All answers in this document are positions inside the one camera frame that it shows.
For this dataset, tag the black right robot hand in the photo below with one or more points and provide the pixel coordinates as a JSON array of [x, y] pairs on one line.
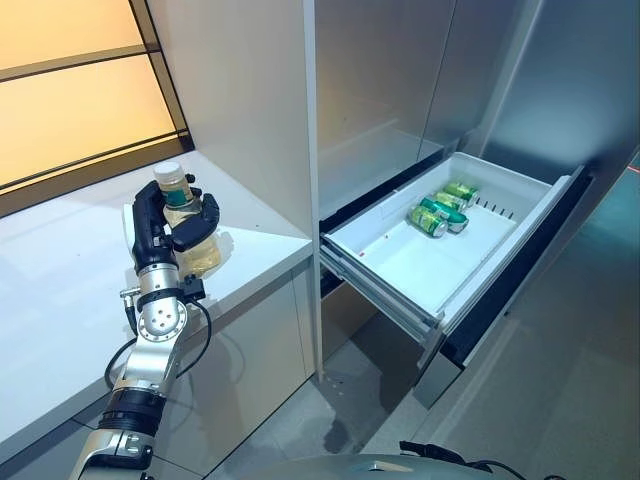
[[425, 447]]

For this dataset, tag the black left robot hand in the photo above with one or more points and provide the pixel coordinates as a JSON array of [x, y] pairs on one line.
[[150, 230]]

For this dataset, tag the clear tea bottle green label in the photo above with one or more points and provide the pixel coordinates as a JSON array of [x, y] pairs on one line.
[[205, 255]]

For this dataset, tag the steel fridge drawer white bin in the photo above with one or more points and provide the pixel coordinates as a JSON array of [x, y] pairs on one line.
[[425, 260]]

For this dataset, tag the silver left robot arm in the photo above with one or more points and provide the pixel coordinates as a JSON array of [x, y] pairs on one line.
[[150, 350]]

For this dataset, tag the narrow steel fridge door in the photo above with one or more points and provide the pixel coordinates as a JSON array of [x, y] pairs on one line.
[[465, 65]]

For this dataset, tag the white counter cabinet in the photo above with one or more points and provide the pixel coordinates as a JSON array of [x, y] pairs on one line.
[[250, 340]]

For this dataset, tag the tall white divider panel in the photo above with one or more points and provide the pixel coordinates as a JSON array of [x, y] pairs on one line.
[[240, 100]]

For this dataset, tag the green yellow drink can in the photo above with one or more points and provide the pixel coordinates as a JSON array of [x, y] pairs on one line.
[[427, 222], [452, 200], [462, 190]]

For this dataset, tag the dark green drink can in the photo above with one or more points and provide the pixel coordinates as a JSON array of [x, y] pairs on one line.
[[450, 212]]

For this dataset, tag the tall steel side cabinet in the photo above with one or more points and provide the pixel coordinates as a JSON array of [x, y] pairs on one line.
[[550, 75]]

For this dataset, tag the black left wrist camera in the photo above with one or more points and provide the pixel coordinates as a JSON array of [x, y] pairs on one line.
[[194, 287]]

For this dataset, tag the amber backlit window black frame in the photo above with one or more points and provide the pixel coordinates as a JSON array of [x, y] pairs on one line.
[[75, 100]]

